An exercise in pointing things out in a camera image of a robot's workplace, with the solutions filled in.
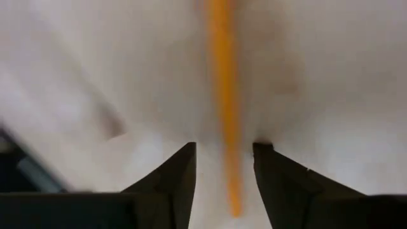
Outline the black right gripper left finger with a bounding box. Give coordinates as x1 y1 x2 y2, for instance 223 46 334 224
0 142 197 229

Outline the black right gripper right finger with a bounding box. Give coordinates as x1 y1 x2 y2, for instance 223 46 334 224
252 142 407 229

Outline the orange pencil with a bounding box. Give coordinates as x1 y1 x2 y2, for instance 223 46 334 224
203 0 245 219

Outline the black aluminium table frame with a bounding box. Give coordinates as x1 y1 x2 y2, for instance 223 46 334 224
0 125 68 193

